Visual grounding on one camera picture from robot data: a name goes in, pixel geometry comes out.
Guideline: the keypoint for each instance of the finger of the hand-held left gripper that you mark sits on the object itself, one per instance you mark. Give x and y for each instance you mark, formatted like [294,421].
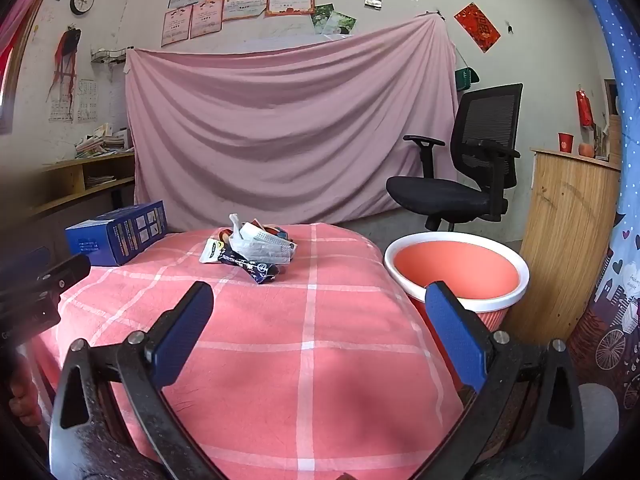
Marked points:
[65,271]
[25,262]

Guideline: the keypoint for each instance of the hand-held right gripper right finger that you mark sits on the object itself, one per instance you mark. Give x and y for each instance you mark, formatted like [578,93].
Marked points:
[455,335]

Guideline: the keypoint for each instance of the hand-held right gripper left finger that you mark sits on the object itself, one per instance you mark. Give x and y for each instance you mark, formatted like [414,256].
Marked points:
[180,332]

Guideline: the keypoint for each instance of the orange bin with white rim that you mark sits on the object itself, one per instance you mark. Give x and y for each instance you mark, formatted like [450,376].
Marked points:
[450,265]

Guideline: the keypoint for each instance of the white sachet with black label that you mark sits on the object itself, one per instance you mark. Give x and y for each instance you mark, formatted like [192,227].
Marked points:
[212,251]

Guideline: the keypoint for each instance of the dark blue snack wrapper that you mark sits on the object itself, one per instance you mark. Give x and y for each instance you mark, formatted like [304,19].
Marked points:
[255,271]

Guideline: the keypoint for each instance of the red snack wrapper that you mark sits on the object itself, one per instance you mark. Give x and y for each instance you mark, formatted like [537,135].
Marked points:
[225,236]

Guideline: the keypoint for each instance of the clear face mask packet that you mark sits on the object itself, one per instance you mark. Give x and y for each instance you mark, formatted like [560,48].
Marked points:
[265,251]

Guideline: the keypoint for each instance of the white wrapper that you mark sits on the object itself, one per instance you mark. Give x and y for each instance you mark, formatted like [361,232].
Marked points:
[247,230]

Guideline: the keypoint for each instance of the red and blue wrapper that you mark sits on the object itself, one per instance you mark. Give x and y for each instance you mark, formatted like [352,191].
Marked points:
[277,232]

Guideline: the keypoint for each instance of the person's left hand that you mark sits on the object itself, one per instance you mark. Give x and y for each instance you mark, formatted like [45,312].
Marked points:
[25,400]

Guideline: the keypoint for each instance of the blue cardboard box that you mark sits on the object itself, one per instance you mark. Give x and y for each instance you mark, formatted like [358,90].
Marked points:
[125,232]

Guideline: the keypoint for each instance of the stack of papers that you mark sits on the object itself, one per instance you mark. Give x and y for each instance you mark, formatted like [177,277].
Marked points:
[100,181]

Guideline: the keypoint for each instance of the wooden desk shelf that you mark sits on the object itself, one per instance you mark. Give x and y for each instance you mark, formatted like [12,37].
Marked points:
[75,165]

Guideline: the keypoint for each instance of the pink plaid blanket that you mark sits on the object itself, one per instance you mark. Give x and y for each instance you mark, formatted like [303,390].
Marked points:
[300,360]

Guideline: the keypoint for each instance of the stack of books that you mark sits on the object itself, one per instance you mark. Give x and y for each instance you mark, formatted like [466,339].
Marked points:
[102,142]

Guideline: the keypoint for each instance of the black mesh office chair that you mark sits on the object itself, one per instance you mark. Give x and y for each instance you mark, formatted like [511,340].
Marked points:
[440,195]

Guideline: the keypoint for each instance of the wooden cabinet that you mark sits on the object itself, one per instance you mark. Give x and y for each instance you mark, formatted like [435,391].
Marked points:
[565,235]

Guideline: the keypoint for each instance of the red black hanging decoration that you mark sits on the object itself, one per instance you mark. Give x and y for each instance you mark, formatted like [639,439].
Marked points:
[67,60]

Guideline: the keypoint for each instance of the red paper cup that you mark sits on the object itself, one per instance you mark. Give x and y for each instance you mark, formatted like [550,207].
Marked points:
[566,143]

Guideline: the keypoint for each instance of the pink hanging sheet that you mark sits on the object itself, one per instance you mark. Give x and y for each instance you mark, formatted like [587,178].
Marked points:
[290,135]

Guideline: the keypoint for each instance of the orange fruit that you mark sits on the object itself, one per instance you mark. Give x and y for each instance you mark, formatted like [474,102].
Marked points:
[586,149]

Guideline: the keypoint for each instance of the green plastic basket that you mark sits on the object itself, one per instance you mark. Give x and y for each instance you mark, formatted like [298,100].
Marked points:
[465,79]

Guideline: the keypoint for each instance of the red hanging ornament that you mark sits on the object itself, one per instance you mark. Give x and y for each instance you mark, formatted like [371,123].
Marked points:
[584,107]

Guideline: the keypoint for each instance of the blue printed curtain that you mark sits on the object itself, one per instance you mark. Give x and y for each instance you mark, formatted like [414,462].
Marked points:
[620,35]

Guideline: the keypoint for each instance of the paper wall calendar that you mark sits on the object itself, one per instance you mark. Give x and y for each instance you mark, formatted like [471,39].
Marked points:
[86,102]

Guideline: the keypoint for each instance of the round wall clock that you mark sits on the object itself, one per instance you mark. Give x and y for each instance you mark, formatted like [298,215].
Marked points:
[82,1]

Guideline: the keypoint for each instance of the red wall poster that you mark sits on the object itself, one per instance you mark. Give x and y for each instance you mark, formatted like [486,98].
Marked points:
[477,27]

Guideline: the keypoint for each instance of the group of wall certificates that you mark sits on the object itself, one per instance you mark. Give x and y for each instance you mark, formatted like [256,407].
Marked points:
[240,0]

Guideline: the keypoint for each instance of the green wall photos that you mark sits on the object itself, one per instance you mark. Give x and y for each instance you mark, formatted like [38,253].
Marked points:
[332,21]

